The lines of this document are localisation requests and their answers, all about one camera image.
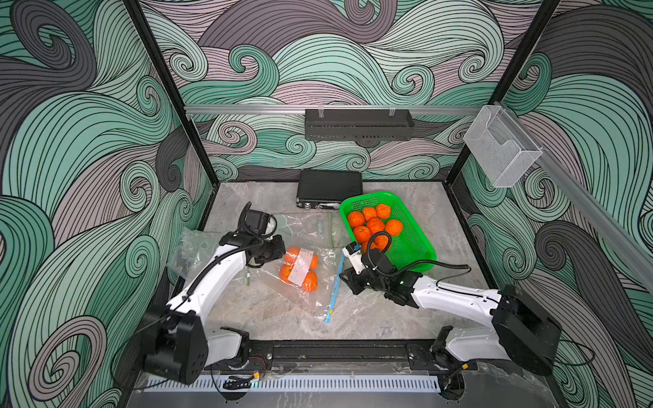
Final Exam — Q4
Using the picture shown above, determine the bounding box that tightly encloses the orange bag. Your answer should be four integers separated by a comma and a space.
372, 235, 391, 252
284, 246, 301, 265
385, 219, 404, 237
362, 241, 376, 253
301, 271, 319, 293
280, 263, 293, 285

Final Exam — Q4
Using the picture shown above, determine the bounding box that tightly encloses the clear bag of oranges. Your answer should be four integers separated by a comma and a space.
252, 212, 344, 323

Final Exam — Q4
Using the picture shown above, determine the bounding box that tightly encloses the orange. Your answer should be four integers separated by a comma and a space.
375, 204, 392, 219
366, 218, 385, 234

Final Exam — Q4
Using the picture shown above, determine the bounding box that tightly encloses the green plastic basket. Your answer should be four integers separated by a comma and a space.
339, 191, 437, 269

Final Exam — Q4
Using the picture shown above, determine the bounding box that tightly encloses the green printed zip-top bag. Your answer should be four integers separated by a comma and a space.
167, 227, 223, 284

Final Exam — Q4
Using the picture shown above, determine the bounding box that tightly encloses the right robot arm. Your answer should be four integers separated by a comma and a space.
339, 242, 562, 376

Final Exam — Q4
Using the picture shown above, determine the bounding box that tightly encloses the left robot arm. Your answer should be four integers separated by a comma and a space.
136, 202, 286, 384

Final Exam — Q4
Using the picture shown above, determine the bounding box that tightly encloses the black flat box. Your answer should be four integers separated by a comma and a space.
296, 169, 363, 210

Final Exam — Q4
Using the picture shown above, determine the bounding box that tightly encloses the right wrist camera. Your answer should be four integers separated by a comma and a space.
342, 241, 365, 275

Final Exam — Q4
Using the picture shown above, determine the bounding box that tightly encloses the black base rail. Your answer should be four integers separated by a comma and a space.
137, 338, 542, 372

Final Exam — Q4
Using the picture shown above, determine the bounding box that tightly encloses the black wall shelf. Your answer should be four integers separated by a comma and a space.
304, 110, 415, 143

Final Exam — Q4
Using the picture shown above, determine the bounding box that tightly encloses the white slotted cable duct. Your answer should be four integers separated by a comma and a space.
146, 374, 440, 394

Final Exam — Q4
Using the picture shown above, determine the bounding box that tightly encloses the aluminium wall rail back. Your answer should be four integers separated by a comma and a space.
184, 104, 482, 117

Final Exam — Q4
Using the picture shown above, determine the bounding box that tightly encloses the aluminium wall rail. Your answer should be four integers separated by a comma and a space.
494, 102, 652, 292
184, 104, 482, 117

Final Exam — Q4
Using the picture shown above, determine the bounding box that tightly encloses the clear acrylic wall holder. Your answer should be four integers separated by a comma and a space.
464, 105, 542, 188

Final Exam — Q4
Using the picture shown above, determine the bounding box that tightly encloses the aluminium wall rail right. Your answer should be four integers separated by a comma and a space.
494, 102, 652, 292

